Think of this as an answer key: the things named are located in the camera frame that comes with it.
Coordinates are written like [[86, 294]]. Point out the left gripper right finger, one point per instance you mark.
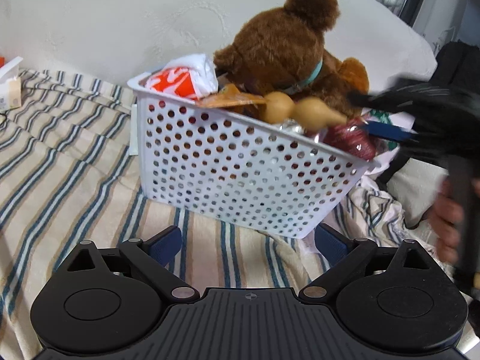
[[348, 259]]

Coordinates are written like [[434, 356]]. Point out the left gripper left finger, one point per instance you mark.
[[147, 261]]

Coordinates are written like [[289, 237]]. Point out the person's right hand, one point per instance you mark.
[[443, 217]]

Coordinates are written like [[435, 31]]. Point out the green white packet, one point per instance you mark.
[[382, 119]]

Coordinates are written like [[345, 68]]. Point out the dark red foil packet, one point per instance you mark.
[[351, 138]]

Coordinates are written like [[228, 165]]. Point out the white perforated plastic basket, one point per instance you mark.
[[235, 169]]

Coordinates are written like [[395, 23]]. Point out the striped beige blue cloth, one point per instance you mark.
[[67, 175]]

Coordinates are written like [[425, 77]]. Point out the tan gourd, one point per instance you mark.
[[311, 113]]

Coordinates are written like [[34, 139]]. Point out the brown teddy bear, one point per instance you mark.
[[283, 49]]

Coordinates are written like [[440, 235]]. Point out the orange snack packet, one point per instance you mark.
[[230, 96]]

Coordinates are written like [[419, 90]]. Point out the orange white cloth bundle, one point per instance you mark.
[[191, 76]]

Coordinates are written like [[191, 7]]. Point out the white cardboard box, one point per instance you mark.
[[10, 85]]

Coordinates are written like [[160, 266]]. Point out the white embossed pillow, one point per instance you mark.
[[116, 40]]

